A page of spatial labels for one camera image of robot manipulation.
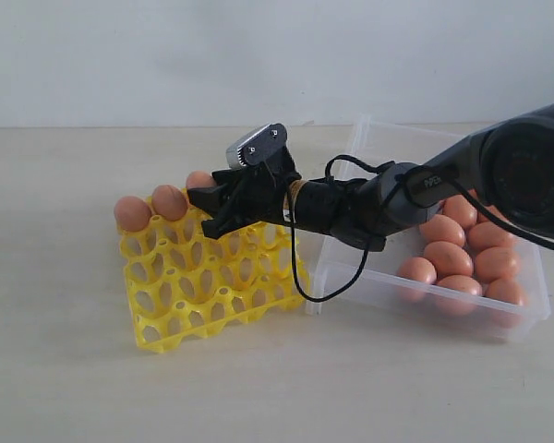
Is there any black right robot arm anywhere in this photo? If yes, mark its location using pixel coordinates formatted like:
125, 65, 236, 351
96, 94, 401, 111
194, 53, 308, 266
188, 104, 554, 252

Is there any brown egg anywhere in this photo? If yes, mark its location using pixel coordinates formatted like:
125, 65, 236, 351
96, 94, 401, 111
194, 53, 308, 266
186, 171, 217, 189
418, 214, 465, 247
396, 257, 438, 303
151, 185, 187, 222
423, 241, 474, 276
474, 246, 521, 283
467, 221, 516, 251
485, 278, 528, 329
114, 196, 151, 232
435, 275, 483, 317
442, 196, 477, 230

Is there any clear plastic bin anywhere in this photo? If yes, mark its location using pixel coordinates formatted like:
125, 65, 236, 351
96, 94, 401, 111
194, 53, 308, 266
304, 114, 551, 343

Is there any black camera cable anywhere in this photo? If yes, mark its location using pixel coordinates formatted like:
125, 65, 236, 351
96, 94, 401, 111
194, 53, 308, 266
288, 154, 554, 304

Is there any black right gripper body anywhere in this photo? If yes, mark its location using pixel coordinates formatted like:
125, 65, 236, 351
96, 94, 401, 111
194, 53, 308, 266
212, 147, 301, 225

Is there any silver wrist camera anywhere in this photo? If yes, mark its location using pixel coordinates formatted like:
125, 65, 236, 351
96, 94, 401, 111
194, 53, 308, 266
225, 123, 287, 169

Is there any yellow plastic egg tray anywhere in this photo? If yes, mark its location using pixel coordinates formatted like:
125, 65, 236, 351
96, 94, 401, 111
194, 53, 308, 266
117, 199, 309, 353

